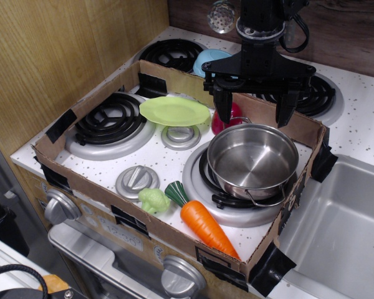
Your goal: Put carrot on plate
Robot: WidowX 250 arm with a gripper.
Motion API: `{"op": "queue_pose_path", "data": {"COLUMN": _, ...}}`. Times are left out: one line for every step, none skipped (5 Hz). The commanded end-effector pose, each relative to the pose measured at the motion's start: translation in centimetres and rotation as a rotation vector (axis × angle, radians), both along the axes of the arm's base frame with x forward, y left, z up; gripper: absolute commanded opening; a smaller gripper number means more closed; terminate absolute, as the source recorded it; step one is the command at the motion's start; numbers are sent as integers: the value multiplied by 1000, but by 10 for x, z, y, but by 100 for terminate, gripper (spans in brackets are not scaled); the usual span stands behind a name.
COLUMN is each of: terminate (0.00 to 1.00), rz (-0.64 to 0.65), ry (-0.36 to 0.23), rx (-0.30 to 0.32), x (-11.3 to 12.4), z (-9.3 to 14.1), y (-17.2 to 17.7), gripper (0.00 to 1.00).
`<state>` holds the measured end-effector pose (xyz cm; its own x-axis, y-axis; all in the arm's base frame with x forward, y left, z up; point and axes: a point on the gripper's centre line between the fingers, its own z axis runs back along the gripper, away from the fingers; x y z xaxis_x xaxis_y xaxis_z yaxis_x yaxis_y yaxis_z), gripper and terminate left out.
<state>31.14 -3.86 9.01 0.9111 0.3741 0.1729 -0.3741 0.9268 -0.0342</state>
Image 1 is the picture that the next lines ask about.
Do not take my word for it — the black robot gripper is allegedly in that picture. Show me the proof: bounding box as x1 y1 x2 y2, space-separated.
201 42 316 128

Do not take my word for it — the orange toy carrot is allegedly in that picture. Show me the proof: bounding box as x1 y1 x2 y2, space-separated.
165 181 240 260

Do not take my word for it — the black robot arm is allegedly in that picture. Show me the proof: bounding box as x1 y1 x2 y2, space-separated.
201 1 316 128

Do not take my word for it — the light green plastic plate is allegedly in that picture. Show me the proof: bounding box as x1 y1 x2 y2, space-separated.
139 96 211 126

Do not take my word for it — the red toy fruit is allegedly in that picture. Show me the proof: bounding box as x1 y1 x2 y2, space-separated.
211 103 242 135

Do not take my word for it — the stainless steel pot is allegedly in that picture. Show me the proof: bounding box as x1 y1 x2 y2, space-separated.
206 123 299 207

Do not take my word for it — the back right black burner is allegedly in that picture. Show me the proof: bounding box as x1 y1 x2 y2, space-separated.
254 73 344 125

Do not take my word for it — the black burner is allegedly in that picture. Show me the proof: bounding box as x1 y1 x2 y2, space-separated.
65 92 156 161
254 73 344 125
135 39 206 73
182 142 281 228

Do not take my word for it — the blue plastic bowl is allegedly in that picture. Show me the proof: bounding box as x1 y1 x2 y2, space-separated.
193 49 231 78

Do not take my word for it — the silver stovetop knob upper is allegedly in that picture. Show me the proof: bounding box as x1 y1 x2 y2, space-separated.
161 125 201 151

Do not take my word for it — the silver stovetop knob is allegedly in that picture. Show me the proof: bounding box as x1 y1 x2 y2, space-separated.
115 165 160 202
161 125 201 151

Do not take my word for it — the back left black burner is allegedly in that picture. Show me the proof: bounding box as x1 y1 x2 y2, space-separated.
135 39 206 73

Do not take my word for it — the silver strainer ladle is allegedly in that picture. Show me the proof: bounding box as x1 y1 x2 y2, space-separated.
207 1 237 34

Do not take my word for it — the front right black burner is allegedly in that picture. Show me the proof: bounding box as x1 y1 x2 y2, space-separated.
182 142 281 228

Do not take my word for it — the front left black burner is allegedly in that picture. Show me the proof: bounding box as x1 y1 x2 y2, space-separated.
65 92 156 161

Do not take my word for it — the green toy broccoli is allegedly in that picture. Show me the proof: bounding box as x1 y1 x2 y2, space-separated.
138 188 170 214

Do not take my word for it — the silver stovetop knob lower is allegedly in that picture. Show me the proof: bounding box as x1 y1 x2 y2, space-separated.
115 165 160 202

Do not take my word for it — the brown cardboard fence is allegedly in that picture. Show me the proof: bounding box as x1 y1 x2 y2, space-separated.
34 60 330 295

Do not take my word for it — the grey toy sink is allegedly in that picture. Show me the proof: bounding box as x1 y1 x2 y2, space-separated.
279 156 374 298

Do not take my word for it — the silver oven knob right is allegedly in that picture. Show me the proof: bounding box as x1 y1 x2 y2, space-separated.
161 255 207 298

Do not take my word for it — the silver oven knob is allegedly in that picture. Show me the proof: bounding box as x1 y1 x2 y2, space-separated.
44 189 82 225
161 255 207 298

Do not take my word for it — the silver oven knob left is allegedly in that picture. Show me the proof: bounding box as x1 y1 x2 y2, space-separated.
44 189 82 225

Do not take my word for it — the silver oven door handle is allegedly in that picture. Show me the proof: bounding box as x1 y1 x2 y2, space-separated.
48 223 167 298

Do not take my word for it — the black cable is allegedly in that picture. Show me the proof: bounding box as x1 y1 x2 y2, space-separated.
0 263 49 299

